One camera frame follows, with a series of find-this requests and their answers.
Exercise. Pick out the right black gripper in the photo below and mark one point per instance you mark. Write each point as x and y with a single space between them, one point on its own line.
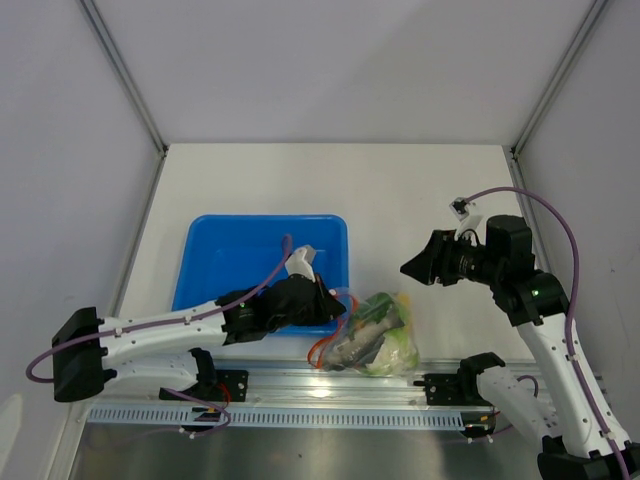
439 253

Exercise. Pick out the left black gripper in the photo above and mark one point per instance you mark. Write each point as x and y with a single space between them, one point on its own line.
327 306

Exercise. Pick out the dark green cucumber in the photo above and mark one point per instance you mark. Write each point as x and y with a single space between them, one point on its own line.
374 308

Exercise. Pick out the yellow orange mango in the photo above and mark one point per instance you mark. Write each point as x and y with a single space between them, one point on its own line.
405 300

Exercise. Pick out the clear zip top bag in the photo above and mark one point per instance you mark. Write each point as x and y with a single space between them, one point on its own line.
345 324

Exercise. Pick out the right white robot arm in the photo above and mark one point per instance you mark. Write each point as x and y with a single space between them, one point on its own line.
576 435

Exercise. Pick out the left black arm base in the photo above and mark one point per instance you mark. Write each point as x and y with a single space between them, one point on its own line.
228 386

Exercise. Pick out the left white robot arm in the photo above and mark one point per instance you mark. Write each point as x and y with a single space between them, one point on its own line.
89 349

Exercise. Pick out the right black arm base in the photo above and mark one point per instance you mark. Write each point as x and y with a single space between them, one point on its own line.
443 389

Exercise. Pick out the blue plastic bin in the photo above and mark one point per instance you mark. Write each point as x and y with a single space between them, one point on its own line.
224 253

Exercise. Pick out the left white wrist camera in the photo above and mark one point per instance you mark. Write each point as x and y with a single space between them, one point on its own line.
300 263

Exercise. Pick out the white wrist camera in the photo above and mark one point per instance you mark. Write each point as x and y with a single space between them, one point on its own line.
468 215
300 263

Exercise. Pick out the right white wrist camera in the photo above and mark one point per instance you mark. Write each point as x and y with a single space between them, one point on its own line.
468 215

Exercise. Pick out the aluminium mounting rail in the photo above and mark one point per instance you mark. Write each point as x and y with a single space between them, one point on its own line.
278 384

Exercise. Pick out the white slotted cable duct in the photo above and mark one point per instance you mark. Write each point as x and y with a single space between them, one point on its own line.
278 417

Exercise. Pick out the right aluminium frame post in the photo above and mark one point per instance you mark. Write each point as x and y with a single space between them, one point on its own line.
560 73

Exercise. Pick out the aluminium frame post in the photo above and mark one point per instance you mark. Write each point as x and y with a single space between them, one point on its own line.
560 73
123 75

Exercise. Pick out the left aluminium frame post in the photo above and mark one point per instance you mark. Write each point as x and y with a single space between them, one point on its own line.
123 75

